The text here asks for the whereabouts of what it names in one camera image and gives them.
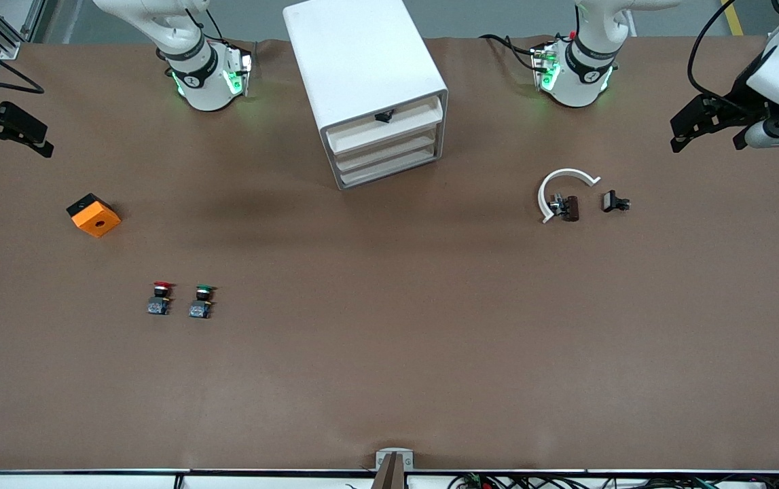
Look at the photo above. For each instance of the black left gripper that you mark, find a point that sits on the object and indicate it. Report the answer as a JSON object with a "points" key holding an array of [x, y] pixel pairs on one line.
{"points": [[733, 106]]}

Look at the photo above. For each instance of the red push button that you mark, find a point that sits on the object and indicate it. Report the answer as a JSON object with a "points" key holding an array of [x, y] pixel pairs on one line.
{"points": [[159, 292]]}

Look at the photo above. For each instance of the white plastic drawer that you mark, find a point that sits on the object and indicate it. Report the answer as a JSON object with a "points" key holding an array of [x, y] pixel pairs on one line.
{"points": [[389, 153], [375, 136], [389, 169]]}

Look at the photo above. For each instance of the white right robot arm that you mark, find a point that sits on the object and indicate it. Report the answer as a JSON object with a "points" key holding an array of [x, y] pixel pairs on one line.
{"points": [[192, 75]]}

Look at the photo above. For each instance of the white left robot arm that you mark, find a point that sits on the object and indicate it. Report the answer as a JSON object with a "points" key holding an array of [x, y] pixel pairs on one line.
{"points": [[576, 81]]}

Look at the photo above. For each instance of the green push button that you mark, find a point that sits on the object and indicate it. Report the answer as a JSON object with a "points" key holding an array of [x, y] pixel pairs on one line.
{"points": [[200, 309]]}

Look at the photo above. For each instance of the white drawer cabinet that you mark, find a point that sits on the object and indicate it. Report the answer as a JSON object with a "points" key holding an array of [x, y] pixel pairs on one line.
{"points": [[362, 54]]}

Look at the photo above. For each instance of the small black clip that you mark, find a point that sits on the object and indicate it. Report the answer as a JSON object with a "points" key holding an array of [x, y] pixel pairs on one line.
{"points": [[610, 201]]}

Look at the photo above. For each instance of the brown table cover mat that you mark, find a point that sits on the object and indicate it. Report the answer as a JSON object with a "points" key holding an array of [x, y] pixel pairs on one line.
{"points": [[389, 339]]}

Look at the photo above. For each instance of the brown bar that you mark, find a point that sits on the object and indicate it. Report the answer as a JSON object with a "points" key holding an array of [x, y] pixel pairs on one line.
{"points": [[392, 475]]}

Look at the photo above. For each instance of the aluminium frame profile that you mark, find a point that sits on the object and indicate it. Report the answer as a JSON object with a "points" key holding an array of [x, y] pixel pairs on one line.
{"points": [[7, 50]]}

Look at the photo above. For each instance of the orange button enclosure box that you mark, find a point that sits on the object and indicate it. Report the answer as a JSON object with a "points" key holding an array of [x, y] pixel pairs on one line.
{"points": [[90, 217]]}

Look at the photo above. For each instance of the grey mount bracket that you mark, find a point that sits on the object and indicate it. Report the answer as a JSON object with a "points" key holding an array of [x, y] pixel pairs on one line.
{"points": [[381, 462]]}

